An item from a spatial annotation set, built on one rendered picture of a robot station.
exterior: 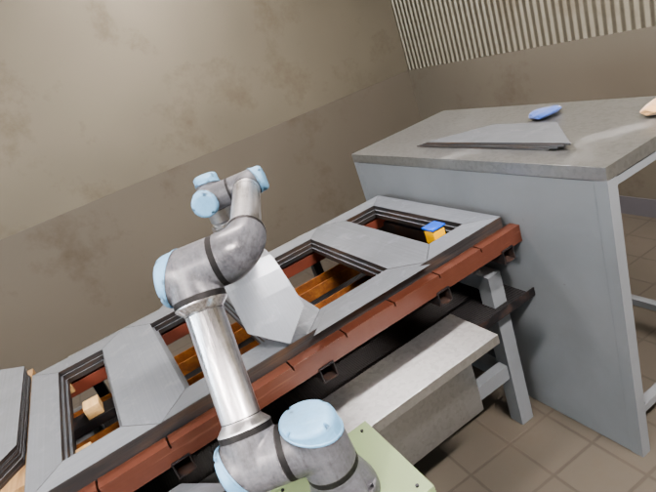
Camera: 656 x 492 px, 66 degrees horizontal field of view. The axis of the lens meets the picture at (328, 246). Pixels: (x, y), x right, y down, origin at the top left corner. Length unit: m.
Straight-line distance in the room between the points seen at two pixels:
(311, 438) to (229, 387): 0.20
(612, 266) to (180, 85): 3.14
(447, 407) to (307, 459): 0.80
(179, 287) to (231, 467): 0.37
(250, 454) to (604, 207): 1.12
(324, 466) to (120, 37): 3.35
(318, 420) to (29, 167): 3.17
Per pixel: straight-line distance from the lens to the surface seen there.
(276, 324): 1.46
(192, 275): 1.09
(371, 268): 1.74
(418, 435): 1.74
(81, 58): 3.92
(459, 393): 1.78
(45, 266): 3.99
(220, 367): 1.09
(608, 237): 1.63
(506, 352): 2.02
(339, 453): 1.08
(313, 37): 4.36
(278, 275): 1.55
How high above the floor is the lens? 1.58
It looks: 21 degrees down
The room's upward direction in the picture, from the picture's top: 20 degrees counter-clockwise
